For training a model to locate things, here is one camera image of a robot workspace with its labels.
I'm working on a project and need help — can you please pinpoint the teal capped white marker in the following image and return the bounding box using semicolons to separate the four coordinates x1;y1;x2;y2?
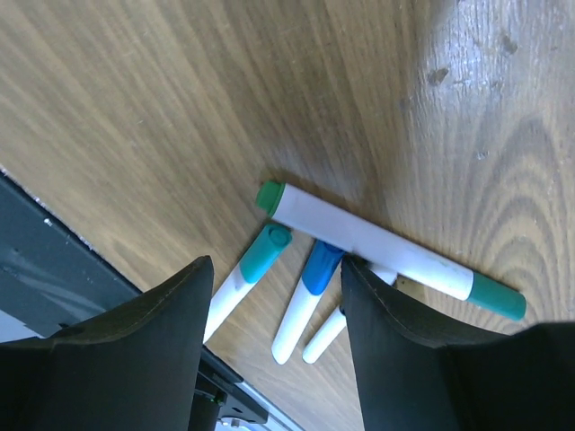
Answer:
203;224;292;344

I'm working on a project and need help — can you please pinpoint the blue capped white marker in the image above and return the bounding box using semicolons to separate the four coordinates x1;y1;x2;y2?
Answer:
271;240;345;365

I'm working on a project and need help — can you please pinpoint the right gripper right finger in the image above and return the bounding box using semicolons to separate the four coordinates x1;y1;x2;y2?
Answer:
341;258;574;430

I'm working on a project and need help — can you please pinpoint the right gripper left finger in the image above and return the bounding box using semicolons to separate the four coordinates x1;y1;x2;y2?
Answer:
1;256;214;430

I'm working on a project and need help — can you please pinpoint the black capped white marker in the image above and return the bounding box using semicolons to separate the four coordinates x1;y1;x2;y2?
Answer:
302;263;398;365

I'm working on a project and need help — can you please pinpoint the green capped white marker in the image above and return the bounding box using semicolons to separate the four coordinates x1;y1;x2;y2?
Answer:
256;180;526;321

